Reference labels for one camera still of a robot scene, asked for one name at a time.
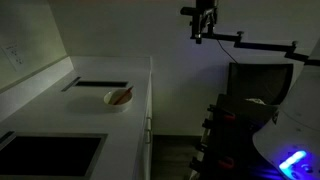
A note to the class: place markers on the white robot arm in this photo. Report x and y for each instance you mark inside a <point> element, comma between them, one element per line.
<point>296,126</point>

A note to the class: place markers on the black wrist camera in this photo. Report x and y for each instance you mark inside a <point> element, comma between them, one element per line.
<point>188,10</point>

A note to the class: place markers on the white wall outlet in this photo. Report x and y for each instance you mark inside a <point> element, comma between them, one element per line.
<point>14,56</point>

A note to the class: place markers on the red pen with silver tip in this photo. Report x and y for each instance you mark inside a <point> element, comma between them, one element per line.
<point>122,96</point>

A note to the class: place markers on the crumpled white paper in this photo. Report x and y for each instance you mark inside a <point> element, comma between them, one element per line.
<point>255,101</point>

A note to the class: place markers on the black cooktop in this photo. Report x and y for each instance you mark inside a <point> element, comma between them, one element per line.
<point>46,155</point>

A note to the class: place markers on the black articulated camera mount arm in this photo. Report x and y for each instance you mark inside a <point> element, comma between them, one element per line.
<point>263,45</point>

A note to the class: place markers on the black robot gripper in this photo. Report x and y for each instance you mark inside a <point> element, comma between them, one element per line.
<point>206,6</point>

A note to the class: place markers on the black equipment rack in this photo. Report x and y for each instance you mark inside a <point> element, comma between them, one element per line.
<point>230,140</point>

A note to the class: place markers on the white bowl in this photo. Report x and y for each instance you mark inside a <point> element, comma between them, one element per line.
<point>116,101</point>

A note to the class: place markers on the black chair back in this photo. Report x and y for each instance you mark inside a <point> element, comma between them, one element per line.
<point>258,81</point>

